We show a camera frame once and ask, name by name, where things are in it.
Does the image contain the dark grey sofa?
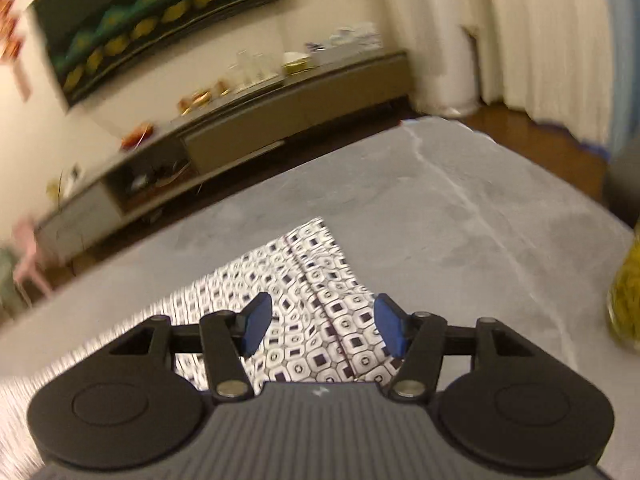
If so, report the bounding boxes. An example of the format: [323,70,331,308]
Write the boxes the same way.
[602,151,640,231]

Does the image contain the long grey television cabinet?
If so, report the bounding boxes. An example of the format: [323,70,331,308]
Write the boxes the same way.
[35,50,415,266]

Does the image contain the white lace curtain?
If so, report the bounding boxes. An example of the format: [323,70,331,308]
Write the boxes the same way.
[370,0,613,146]

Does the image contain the clear glassware set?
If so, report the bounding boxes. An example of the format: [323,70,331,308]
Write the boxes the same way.
[227,50,281,92]

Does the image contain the red fruit plate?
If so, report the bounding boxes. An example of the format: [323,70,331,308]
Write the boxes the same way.
[120,122,156,150]

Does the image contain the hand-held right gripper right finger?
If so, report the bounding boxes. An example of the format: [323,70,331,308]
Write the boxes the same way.
[375,294,532,402]

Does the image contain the glass cup of yellow tea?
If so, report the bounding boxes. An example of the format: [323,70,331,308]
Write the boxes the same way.
[606,230,640,348]

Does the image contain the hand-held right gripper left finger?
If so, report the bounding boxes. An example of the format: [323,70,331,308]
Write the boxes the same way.
[111,292,273,402]

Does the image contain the television with patterned cover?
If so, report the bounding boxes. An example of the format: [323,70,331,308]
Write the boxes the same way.
[31,0,306,108]

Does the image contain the white standing air conditioner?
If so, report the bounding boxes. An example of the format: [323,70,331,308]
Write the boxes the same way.
[385,0,483,118]

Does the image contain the gold tissue box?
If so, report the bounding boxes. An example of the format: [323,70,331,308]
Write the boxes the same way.
[281,51,318,77]

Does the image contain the pink plastic child chair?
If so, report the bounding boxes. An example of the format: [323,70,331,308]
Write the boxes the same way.
[12,217,53,306]

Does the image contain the light blue curtain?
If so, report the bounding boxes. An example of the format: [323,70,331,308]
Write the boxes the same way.
[600,0,640,157]

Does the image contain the grey storage box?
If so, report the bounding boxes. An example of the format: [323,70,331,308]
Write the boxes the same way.
[305,22,383,66]

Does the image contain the white patterned pajama pants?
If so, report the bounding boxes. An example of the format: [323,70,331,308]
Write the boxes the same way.
[0,216,407,480]

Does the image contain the gold ingot ornament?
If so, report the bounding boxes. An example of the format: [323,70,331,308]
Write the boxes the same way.
[177,89,211,116]

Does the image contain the red hanging knot ornament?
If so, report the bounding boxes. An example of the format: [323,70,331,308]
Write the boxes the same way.
[0,0,31,102]

